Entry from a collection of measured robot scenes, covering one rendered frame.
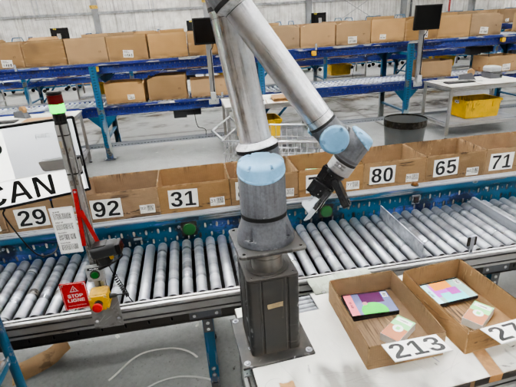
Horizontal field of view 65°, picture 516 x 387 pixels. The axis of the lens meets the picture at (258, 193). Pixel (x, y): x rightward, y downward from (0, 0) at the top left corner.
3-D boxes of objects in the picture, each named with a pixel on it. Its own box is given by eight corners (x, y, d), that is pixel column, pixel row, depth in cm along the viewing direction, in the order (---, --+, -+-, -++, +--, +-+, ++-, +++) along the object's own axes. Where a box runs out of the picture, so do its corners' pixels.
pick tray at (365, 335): (367, 370, 136) (368, 347, 132) (327, 299, 171) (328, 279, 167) (444, 355, 140) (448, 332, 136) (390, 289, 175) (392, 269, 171)
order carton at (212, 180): (160, 215, 225) (156, 186, 218) (163, 195, 252) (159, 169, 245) (231, 206, 230) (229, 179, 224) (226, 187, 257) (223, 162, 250)
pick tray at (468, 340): (464, 355, 140) (468, 332, 136) (400, 290, 174) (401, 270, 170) (531, 335, 146) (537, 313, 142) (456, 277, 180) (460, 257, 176)
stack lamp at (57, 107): (48, 114, 139) (44, 96, 136) (52, 111, 143) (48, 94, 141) (64, 113, 139) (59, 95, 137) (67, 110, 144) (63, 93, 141)
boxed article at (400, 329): (379, 340, 148) (380, 332, 146) (397, 322, 156) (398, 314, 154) (397, 349, 143) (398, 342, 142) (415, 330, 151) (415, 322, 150)
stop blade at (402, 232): (421, 259, 200) (422, 244, 196) (379, 219, 241) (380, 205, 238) (421, 259, 200) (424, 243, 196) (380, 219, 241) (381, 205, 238)
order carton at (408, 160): (362, 190, 241) (364, 163, 234) (344, 173, 268) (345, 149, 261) (424, 183, 246) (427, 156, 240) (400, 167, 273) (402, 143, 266)
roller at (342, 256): (349, 278, 192) (349, 269, 190) (315, 227, 240) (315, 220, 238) (359, 276, 193) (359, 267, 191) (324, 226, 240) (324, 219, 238)
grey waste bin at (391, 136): (429, 172, 500) (435, 120, 475) (390, 176, 495) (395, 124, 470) (410, 159, 546) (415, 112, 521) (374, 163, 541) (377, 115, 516)
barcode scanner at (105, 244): (127, 265, 159) (117, 242, 155) (96, 272, 158) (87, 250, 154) (128, 256, 165) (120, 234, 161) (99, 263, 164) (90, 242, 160)
